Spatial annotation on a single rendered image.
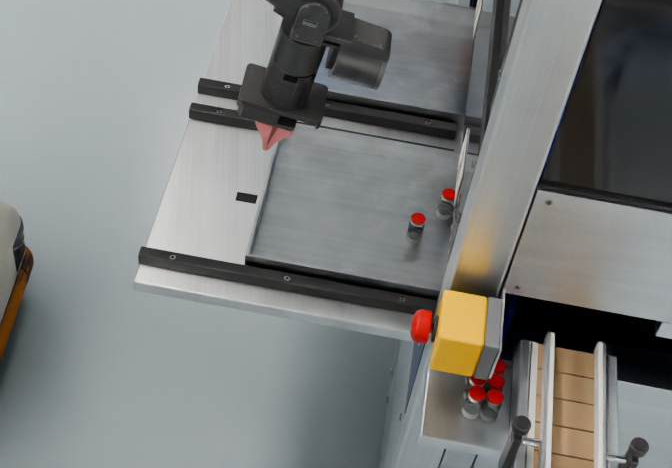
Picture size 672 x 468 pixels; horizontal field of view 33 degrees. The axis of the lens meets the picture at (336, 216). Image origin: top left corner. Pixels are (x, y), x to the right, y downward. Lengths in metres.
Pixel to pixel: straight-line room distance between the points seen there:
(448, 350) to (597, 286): 0.19
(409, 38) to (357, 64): 0.62
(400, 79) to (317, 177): 0.26
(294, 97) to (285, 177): 0.33
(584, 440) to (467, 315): 0.21
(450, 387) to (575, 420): 0.16
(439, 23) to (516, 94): 0.79
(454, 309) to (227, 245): 0.37
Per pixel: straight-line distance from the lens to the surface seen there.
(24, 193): 2.81
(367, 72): 1.28
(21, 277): 2.51
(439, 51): 1.88
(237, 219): 1.58
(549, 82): 1.14
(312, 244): 1.56
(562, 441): 1.39
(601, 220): 1.28
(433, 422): 1.43
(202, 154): 1.67
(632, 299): 1.39
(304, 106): 1.35
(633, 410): 1.59
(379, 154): 1.68
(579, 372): 1.45
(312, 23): 1.23
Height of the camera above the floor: 2.09
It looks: 49 degrees down
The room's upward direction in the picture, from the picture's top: 9 degrees clockwise
